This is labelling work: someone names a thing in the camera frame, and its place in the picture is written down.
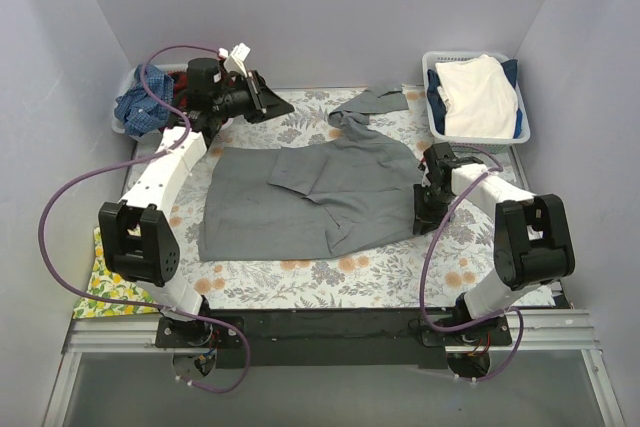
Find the red black plaid shirt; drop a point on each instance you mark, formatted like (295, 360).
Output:
(180, 86)

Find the dark blue folded garment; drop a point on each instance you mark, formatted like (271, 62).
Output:
(437, 104)

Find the blue checked shirt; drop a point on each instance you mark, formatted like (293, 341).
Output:
(137, 111)

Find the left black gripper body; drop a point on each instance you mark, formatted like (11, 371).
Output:
(256, 98)

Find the left white plastic basket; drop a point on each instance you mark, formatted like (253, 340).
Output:
(126, 83)

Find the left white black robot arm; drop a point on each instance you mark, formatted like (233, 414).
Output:
(137, 238)

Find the floral patterned table mat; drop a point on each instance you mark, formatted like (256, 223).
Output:
(384, 277)

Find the aluminium frame rail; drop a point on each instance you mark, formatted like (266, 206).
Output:
(544, 330)

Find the lemon print cloth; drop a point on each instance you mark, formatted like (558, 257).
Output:
(118, 296)

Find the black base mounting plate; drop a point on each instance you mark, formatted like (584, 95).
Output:
(325, 337)

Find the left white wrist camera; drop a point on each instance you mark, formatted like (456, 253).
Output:
(237, 57)

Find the grey long sleeve shirt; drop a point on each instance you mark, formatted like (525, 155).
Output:
(320, 201)

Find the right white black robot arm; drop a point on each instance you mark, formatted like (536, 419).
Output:
(532, 244)

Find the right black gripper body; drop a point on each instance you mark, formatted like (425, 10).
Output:
(426, 208)

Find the white folded shirt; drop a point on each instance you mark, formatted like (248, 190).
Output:
(480, 92)

